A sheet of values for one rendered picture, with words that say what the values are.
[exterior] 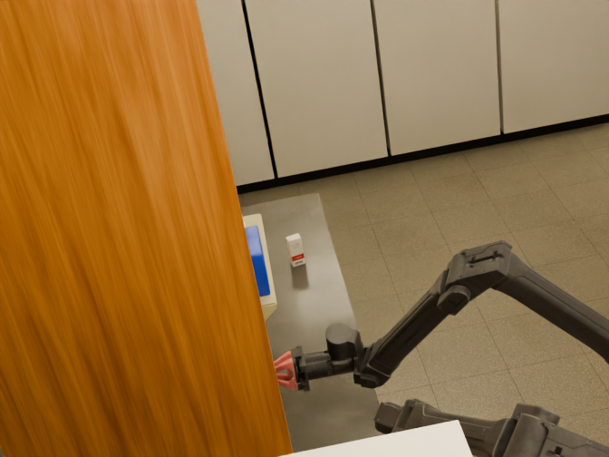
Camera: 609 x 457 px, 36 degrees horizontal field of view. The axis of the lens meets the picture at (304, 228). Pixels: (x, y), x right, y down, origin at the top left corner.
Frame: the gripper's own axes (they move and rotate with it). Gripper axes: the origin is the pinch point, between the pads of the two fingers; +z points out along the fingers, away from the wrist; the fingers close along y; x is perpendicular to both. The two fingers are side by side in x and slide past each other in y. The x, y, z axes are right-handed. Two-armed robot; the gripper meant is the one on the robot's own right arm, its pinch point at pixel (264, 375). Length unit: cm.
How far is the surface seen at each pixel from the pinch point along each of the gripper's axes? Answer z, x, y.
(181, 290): 9, -38, 45
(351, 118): -58, 3, -297
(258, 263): -4.1, -36.3, 33.2
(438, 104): -104, 5, -297
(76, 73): 15, -75, 55
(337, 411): -14.7, 18.0, -11.8
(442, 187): -97, 44, -278
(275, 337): -3.1, 9.9, -42.8
